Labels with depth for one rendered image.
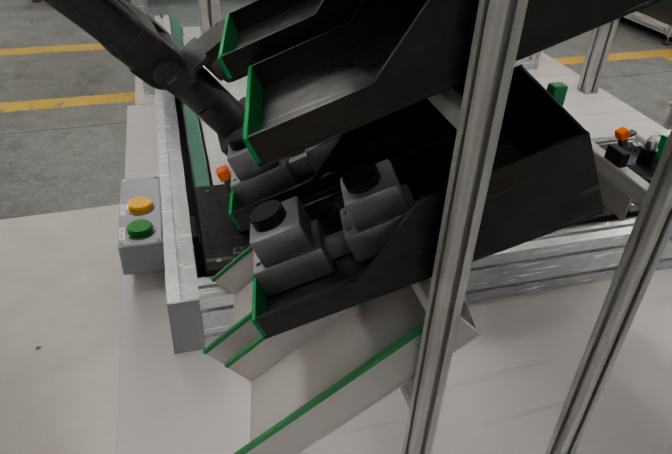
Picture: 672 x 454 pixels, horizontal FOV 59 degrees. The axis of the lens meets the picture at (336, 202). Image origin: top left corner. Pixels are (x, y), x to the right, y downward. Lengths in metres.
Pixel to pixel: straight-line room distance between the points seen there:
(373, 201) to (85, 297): 0.69
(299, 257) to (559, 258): 0.66
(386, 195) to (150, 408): 0.53
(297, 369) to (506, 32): 0.44
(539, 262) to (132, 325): 0.67
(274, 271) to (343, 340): 0.16
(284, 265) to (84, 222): 0.79
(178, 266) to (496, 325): 0.52
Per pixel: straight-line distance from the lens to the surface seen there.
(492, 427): 0.88
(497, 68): 0.36
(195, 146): 1.29
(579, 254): 1.10
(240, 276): 0.81
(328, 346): 0.65
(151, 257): 1.01
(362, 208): 0.47
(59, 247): 1.20
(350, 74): 0.46
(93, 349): 0.98
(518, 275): 1.06
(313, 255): 0.50
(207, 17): 1.95
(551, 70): 2.13
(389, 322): 0.60
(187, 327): 0.91
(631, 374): 1.03
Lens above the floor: 1.55
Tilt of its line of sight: 33 degrees down
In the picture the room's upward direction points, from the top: 3 degrees clockwise
